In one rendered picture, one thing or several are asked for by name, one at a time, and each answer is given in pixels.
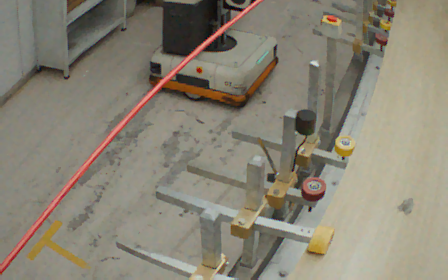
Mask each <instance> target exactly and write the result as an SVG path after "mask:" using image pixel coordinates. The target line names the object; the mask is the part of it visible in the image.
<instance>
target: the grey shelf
mask: <svg viewBox="0 0 448 280"><path fill-rule="evenodd" d="M62 2H63V3H62ZM66 2H67V0H33V7H34V8H33V10H34V11H33V12H34V29H35V30H34V32H35V34H34V35H35V45H36V46H35V48H36V59H37V61H36V62H37V72H38V73H40V72H41V71H42V68H40V66H39V65H43V66H47V67H52V68H56V69H61V70H63V68H64V79H68V78H69V77H70V75H69V65H70V64H71V63H72V62H73V61H75V59H76V58H77V57H78V56H79V55H81V54H82V53H84V51H86V50H87V49H89V48H90V47H91V46H93V45H94V44H95V43H96V42H98V41H99V40H100V39H101V38H103V36H105V35H106V34H108V32H110V31H111V30H113V29H114V28H116V27H117V26H119V25H120V24H121V23H122V22H123V25H122V26H123V27H122V28H121V31H125V30H126V29H127V28H126V7H127V6H126V2H127V1H126V0H85V1H83V2H82V3H81V4H79V5H78V6H76V7H75V8H74V9H73V10H71V11H70V12H68V13H66V12H67V7H66V5H67V3H66ZM122 8H123V9H122ZM62 11H63V12H62ZM61 12H62V13H61ZM90 12H91V13H90ZM93 13H94V14H93ZM122 14H123V15H122ZM62 15H63V16H62ZM61 16H62V17H61ZM90 16H91V17H90Z"/></svg>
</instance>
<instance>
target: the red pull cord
mask: <svg viewBox="0 0 448 280"><path fill-rule="evenodd" d="M262 1H263V0H256V1H255V2H254V3H253V4H252V5H249V6H248V7H247V8H246V9H245V10H244V11H242V12H241V13H240V14H238V15H237V16H235V17H234V18H233V19H232V20H231V21H229V22H228V23H227V24H226V25H225V26H223V27H221V28H220V29H219V30H218V31H216V32H215V33H214V34H213V35H212V36H211V37H210V38H208V39H206V40H205V41H204V42H203V43H202V44H201V45H200V46H199V47H198V48H197V49H195V50H194V51H192V52H191V53H190V54H189V55H188V56H187V57H186V58H185V59H184V60H183V61H182V62H181V63H180V64H179V65H177V66H176V67H175V68H174V69H173V70H172V71H171V72H170V73H169V74H168V75H167V76H166V77H165V78H164V79H162V80H161V81H160V82H159V83H158V84H157V85H156V86H155V87H154V88H153V89H152V90H151V91H150V92H148V93H147V94H146V95H145V97H144V98H143V99H142V100H141V101H140V102H139V103H138V104H137V105H136V106H134V107H133V109H132V110H131V111H130V112H129V113H128V114H127V115H126V116H125V118H124V119H123V120H121V121H120V122H119V124H118V125H117V126H116V127H115V128H114V130H113V131H112V132H111V133H110V134H109V135H108V136H107V137H106V139H105V140H103V142H102V143H101V144H100V146H98V147H97V149H96V150H94V152H93V153H92V155H91V156H90V157H89V158H87V160H86V161H85V163H83V165H82V166H81V168H80V169H79V170H77V172H76V173H75V174H74V176H73V177H72V178H71V180H70V181H68V182H67V184H66V185H65V187H63V189H62V190H61V191H60V192H59V193H58V195H57V196H56V198H54V200H53V201H52V202H51V203H50V205H49V206H48V207H47V209H45V211H43V213H42V215H41V216H40V217H39V219H37V220H36V222H35V223H34V224H33V225H32V227H31V228H30V229H29V230H28V232H27V233H26V234H25V235H24V236H23V238H22V239H21V240H20V241H19V243H18V244H17V245H16V246H15V247H14V249H13V251H11V253H10V254H9V255H8V257H7V258H6V259H5V260H4V261H3V263H2V264H0V276H1V275H2V273H3V272H4V271H5V270H6V268H7V267H8V266H9V265H10V263H12V261H13V259H14V258H15V257H17V255H18V254H19V252H20V251H21V250H22V249H23V247H24V246H25V245H26V244H27V243H28V241H29V240H30V239H31V237H32V236H33V234H35V233H36V232H37V230H38V228H39V227H40V226H41V225H42V224H43V222H44V221H45V220H46V219H47V218H48V217H49V215H50V214H51V213H52V211H53V210H54V208H56V207H57V206H58V204H59V203H60V202H61V200H62V199H63V198H64V196H65V195H66V193H68V192H69V191H70V190H71V188H73V186H74V184H76V182H77V180H79V178H80V177H82V176H83V174H84V172H86V171H87V169H88V167H90V166H91V164H92V163H93V161H95V160H96V159H97V158H98V156H99V155H100V154H101V153H102V152H103V151H104V149H105V148H106V147H107V145H108V144H109V143H110V141H111V142H112V141H113V140H114V138H115V137H116V136H117V135H118V134H119V132H120V131H121V130H122V129H123V128H124V126H125V125H126V124H127V123H128V122H129V121H131V119H132V118H133V117H134V116H135V115H136V114H137V113H138V112H139V111H140V109H141V108H142V107H143V106H144V105H145V104H146V103H147V102H148V101H150V100H151V99H152V98H153V97H154V96H155V95H156V94H157V93H158V92H159V91H160V90H161V89H162V88H163V87H164V86H165V85H166V84H167V83H168V82H169V81H170V80H172V79H173V78H174V76H175V75H176V74H177V73H178V72H179V71H180V70H182V69H183V68H184V67H185V66H186V65H187V64H188V63H189V62H190V61H191V60H193V59H194V58H195V57H196V56H197V55H198V54H199V53H200V52H201V51H202V50H203V49H204V48H205V47H206V46H208V45H209V44H210V43H211V42H212V41H213V40H215V39H216V38H218V37H219V36H220V35H221V34H222V33H223V32H224V31H226V30H227V29H228V28H229V27H230V26H232V25H233V24H234V23H236V22H237V21H238V20H239V19H240V18H242V17H243V16H244V15H246V14H247V13H248V11H250V10H251V9H253V8H254V7H256V6H257V5H258V4H260V3H261V2H262Z"/></svg>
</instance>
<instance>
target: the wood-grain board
mask: <svg viewBox="0 0 448 280"><path fill-rule="evenodd" d="M394 14H395V15H394V17H393V22H392V24H391V25H392V27H391V29H390V30H391V31H390V34H389V38H388V42H387V46H386V50H385V53H384V54H385V55H384V58H383V61H382V65H381V68H380V72H379V76H378V79H377V83H376V86H375V90H374V92H373V96H372V100H371V103H370V105H369V109H368V111H367V115H366V117H365V121H364V123H363V126H362V129H361V133H360V135H359V137H358V141H357V143H356V145H355V147H354V151H353V153H352V155H351V158H350V160H349V164H348V165H347V168H346V170H345V172H344V174H343V176H342V179H341V182H340V184H339V186H338V189H337V191H336V193H335V194H334V196H333V199H332V201H331V203H330V204H329V206H328V209H327V211H326V213H325V214H324V217H323V219H322V221H321V222H320V224H319V225H320V226H321V225H323V226H325V227H327V226H328V227H331V228H332V227H333V228H334V229H335V233H334V235H333V238H332V243H331V244H330V246H329V249H328V250H327V252H326V254H322V253H318V252H317V253H315V252H311V251H308V247H309V244H308V245H307V247H306V249H305V250H304V252H303V254H302V256H301V257H300V259H299V261H298V263H297V264H296V266H295V267H294V269H293V271H292V273H291V274H290V276H289V278H288V279H287V280H448V1H447V0H398V1H397V5H396V9H395V13H394ZM410 197H412V198H413V202H414V205H413V207H412V208H413V211H412V212H411V213H409V214H407V215H405V214H404V212H401V213H400V212H399V211H398V209H397V206H398V205H400V204H401V203H403V201H404V199H409V198H410ZM413 202H412V203H413Z"/></svg>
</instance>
